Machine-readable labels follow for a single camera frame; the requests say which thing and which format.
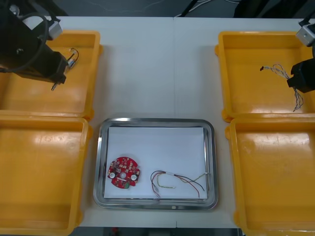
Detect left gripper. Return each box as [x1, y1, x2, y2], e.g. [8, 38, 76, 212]
[22, 45, 69, 86]

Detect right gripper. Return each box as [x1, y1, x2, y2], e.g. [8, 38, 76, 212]
[287, 58, 315, 93]

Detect blue-white twisted wire harness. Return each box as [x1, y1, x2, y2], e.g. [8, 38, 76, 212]
[259, 63, 305, 113]

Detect round red circuit board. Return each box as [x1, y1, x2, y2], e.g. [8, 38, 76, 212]
[107, 155, 143, 190]

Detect red black green-yellow harness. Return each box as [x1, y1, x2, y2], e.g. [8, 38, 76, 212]
[150, 169, 212, 199]

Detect yellow-orange plastic bin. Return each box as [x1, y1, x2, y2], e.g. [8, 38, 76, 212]
[0, 115, 94, 236]
[214, 30, 315, 123]
[225, 117, 315, 236]
[0, 29, 104, 121]

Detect steel tray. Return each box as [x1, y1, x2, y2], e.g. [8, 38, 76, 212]
[93, 117, 220, 211]

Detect white paper sheet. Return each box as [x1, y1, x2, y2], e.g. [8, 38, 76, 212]
[103, 126, 209, 200]

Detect black stand leg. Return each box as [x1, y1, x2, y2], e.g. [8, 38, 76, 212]
[180, 0, 199, 18]

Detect white cable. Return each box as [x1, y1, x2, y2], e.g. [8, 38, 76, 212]
[190, 0, 237, 12]

